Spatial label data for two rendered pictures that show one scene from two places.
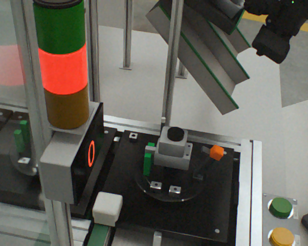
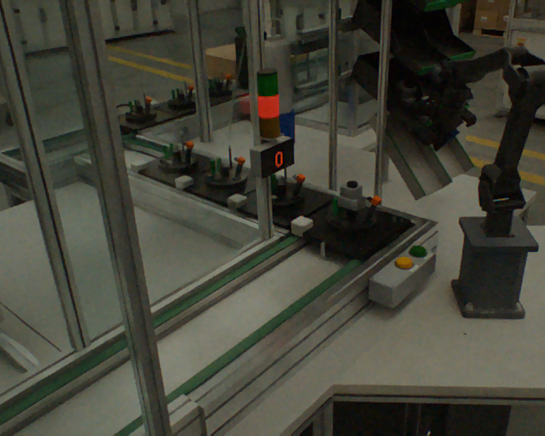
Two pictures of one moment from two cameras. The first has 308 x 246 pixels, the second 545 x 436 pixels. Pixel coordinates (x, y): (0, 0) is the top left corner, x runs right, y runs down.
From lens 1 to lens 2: 0.98 m
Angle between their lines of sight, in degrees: 32
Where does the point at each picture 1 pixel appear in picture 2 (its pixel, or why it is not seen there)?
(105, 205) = (299, 221)
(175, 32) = (381, 130)
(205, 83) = (403, 173)
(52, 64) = (260, 101)
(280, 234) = (403, 259)
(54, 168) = (254, 152)
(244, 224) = (384, 253)
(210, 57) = (421, 162)
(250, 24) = not seen: outside the picture
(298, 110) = not seen: hidden behind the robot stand
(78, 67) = (272, 105)
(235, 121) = (448, 225)
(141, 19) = not seen: hidden behind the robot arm
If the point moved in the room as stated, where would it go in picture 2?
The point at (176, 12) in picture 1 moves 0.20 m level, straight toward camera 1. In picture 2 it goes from (381, 116) to (346, 137)
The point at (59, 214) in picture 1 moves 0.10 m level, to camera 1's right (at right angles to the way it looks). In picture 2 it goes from (263, 201) to (295, 208)
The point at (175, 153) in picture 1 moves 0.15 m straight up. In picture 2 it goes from (349, 196) to (349, 144)
